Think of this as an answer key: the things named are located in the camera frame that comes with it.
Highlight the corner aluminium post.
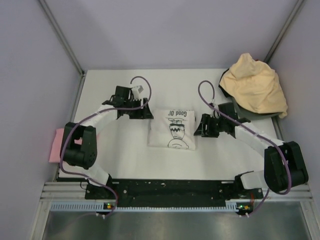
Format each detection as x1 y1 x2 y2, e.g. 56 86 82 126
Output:
263 0 307 64
37 0 86 76

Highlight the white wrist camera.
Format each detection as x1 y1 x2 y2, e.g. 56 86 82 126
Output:
210 98 218 108
131 85 144 99

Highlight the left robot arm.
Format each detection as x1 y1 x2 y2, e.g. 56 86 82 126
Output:
59 85 154 199

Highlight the left corner aluminium post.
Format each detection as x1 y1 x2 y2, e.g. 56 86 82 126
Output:
37 0 86 76

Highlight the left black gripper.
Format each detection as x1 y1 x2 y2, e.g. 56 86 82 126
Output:
123 97 153 119

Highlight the pink folded t shirt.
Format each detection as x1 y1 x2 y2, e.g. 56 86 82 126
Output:
49 124 98 169

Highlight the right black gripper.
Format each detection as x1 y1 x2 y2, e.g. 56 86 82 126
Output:
194 113 227 138

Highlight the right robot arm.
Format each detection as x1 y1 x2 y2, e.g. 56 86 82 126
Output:
194 102 309 198

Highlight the white and green t shirt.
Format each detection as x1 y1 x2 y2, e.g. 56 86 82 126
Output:
147 109 196 151

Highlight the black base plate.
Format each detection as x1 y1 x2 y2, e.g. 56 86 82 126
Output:
85 178 263 208

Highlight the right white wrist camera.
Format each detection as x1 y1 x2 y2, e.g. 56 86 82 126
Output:
210 98 218 108

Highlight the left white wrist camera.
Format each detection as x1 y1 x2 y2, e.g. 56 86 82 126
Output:
131 85 144 99

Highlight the grey slotted cable duct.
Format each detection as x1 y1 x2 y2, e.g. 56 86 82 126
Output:
50 201 251 213

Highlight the dark grey bin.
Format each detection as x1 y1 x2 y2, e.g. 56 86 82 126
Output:
229 96 281 121

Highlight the beige t shirt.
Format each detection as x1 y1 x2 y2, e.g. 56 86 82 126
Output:
219 53 288 119

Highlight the right corner aluminium post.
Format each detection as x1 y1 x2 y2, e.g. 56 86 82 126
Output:
263 0 307 64

